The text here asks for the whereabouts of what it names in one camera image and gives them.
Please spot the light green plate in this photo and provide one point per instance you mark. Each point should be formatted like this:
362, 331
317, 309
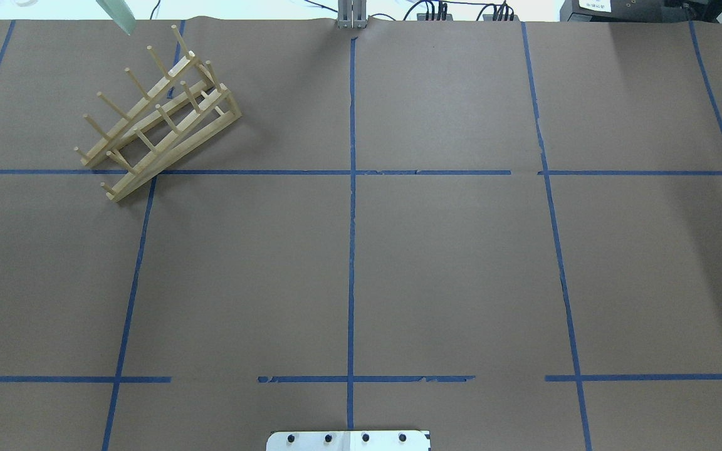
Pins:
121, 14

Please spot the wooden dish rack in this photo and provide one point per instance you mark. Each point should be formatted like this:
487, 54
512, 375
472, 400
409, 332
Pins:
185, 108

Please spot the black computer box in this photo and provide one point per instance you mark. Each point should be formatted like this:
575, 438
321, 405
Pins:
640, 11

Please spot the aluminium frame post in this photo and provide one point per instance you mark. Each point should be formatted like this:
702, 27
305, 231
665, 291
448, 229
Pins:
352, 14

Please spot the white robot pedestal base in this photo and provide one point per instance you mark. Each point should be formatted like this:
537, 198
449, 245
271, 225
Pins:
375, 439

